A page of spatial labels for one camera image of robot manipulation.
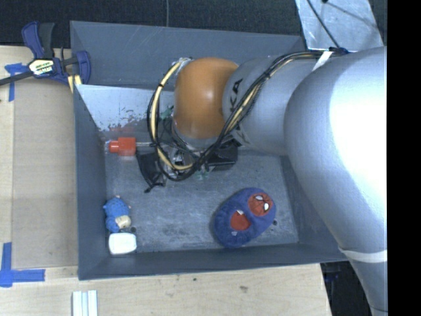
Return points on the black angular plastic piece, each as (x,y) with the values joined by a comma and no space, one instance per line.
(148,169)

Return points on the blue toy figure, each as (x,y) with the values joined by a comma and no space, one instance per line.
(115,212)

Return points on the grey metal bin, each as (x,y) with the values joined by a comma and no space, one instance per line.
(184,216)

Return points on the white rounded block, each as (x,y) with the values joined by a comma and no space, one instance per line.
(122,244)

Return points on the blue slipper with red face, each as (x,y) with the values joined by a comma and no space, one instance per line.
(241,221)

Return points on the pale wood board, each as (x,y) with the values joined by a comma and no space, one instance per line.
(42,163)

